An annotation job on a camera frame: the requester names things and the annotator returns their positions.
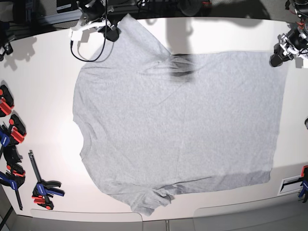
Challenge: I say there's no blue red clamp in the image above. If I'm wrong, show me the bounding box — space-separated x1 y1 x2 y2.
0 114 26 156
0 145 26 210

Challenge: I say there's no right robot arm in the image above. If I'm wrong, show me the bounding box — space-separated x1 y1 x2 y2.
70 0 120 42

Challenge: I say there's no dark object at right edge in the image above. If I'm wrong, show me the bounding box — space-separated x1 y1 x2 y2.
304 118 308 129

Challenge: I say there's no grey T-shirt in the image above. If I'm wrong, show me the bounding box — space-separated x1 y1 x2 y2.
73 15 288 216

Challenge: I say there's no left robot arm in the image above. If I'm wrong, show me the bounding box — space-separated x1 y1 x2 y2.
269 0 308 68

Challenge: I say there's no red black clamp top left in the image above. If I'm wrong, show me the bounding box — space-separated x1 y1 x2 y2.
0 84 14 117

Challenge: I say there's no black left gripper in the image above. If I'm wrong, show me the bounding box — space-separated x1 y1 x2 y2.
269 36 294 67

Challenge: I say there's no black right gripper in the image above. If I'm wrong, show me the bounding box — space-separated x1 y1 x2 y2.
98 25 120 41

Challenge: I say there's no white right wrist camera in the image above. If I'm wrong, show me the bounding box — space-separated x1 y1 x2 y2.
69 29 83 41

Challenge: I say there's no blue red clamp middle left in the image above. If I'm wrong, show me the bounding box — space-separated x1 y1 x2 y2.
0 114 26 156

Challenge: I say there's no white label sticker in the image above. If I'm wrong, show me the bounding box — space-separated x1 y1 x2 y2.
278 176 302 196

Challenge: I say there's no blue clamp at right edge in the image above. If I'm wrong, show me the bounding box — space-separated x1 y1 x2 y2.
298 166 308 203

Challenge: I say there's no blue bar clamp lying flat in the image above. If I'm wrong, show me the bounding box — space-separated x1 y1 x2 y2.
28 150 65 210

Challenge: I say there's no blue red clamp lower left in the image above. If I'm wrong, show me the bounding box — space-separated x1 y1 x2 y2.
0 145 26 210

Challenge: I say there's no black camera cable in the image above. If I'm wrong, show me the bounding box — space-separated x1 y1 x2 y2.
70 0 116 63

